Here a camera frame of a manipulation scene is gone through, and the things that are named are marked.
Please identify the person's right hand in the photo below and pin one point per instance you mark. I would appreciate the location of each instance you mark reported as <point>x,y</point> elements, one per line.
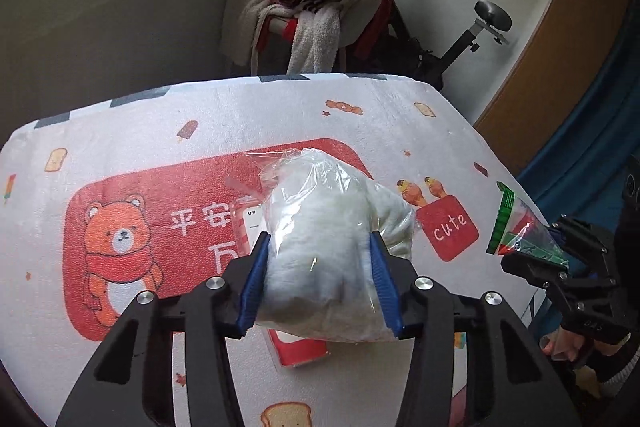
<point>562,345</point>

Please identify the red phone case package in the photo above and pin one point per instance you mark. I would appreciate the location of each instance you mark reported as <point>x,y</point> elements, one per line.
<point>281,310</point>

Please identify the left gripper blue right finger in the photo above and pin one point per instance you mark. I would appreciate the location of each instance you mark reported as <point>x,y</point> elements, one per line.
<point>382,277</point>

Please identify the clear bag with white filling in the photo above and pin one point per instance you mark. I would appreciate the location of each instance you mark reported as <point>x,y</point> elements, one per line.
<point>321,212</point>

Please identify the white cartoon printed blanket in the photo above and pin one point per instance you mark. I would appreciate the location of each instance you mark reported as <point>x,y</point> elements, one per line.
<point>165,169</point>

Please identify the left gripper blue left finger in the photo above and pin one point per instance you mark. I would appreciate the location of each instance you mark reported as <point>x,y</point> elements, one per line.
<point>253,287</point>

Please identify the chair with clothes pile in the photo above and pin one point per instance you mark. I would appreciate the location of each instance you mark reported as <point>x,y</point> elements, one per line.
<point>316,30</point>

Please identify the green red plastic wrapper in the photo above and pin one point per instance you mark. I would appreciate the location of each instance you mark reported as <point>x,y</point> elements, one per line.
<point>518,230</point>

